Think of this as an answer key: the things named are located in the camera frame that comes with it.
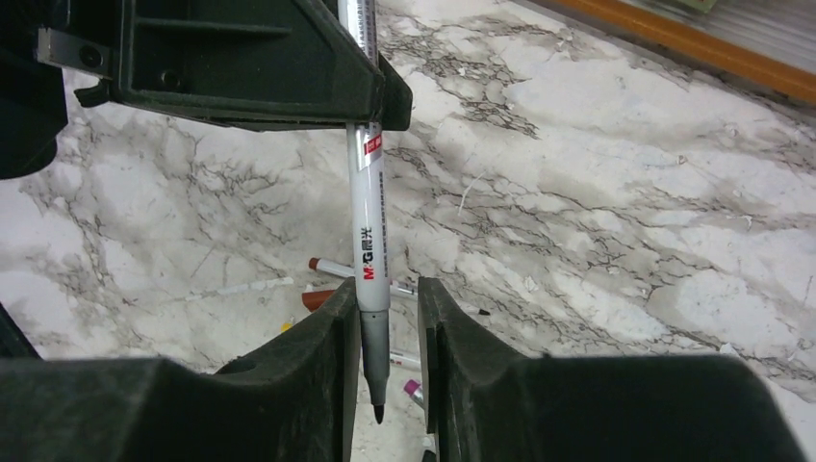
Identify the white marker brown end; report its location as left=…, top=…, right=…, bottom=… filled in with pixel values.
left=308, top=258, right=491, bottom=316

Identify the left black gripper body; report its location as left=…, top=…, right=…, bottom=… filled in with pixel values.
left=1, top=1, right=67, bottom=179

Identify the brown pen cap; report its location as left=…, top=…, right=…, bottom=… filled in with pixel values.
left=301, top=290, right=334, bottom=313

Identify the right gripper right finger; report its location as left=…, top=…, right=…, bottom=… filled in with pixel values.
left=418, top=277, right=805, bottom=461

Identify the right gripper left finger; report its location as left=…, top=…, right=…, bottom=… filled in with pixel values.
left=1, top=280, right=360, bottom=461

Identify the white marker black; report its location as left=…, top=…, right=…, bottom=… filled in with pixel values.
left=338, top=0, right=392, bottom=426

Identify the white marker green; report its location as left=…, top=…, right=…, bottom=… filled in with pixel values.
left=403, top=379, right=424, bottom=408

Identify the wooden shelf rack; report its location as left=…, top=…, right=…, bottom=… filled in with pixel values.
left=539, top=1, right=815, bottom=106

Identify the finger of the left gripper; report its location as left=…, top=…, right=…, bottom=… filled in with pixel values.
left=37, top=0, right=413, bottom=132

